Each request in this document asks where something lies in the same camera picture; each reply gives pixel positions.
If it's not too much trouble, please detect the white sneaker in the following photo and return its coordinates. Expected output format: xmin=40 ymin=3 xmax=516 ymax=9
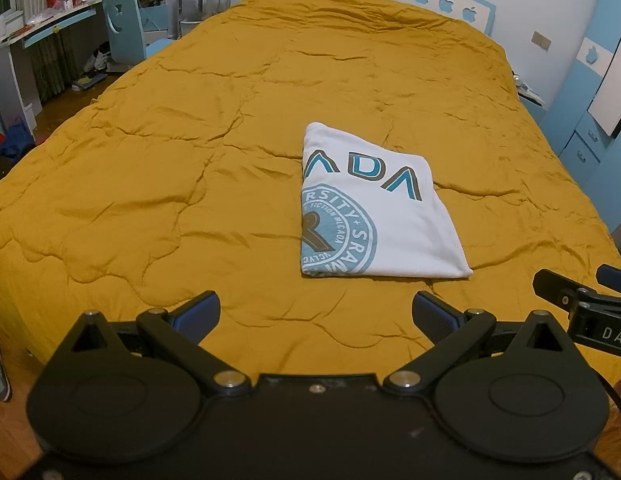
xmin=84 ymin=50 xmax=112 ymax=72

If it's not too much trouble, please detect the blue chair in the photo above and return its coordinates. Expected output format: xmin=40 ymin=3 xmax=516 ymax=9
xmin=101 ymin=0 xmax=174 ymax=73

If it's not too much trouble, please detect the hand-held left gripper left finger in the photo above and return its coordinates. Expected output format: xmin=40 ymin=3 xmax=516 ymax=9
xmin=53 ymin=290 xmax=254 ymax=395

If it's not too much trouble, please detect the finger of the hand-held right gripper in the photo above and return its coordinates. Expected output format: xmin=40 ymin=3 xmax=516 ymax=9
xmin=595 ymin=264 xmax=621 ymax=288
xmin=533 ymin=269 xmax=599 ymax=311

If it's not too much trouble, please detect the blue white wardrobe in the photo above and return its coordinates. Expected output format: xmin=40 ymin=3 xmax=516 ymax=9
xmin=541 ymin=0 xmax=621 ymax=233

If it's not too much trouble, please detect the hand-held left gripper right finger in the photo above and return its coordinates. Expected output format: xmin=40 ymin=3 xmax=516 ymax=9
xmin=383 ymin=290 xmax=574 ymax=395

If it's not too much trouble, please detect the white blue desk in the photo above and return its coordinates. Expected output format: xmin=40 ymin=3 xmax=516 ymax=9
xmin=0 ymin=0 xmax=108 ymax=131

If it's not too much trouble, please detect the yellow quilt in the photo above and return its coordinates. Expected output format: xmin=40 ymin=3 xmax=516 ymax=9
xmin=0 ymin=0 xmax=621 ymax=411

